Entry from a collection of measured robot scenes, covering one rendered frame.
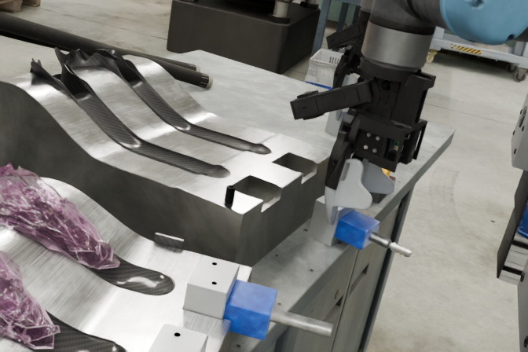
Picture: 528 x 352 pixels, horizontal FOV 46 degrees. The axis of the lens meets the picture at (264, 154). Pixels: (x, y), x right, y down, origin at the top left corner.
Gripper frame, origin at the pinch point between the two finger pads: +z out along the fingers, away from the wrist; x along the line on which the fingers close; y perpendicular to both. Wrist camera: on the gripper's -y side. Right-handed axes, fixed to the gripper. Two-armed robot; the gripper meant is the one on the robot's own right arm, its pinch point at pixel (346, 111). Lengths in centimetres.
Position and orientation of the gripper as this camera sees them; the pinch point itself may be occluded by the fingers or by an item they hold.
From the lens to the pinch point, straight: 123.5
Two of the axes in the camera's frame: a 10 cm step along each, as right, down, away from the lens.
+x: 7.9, -1.0, 6.1
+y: 5.9, 4.0, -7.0
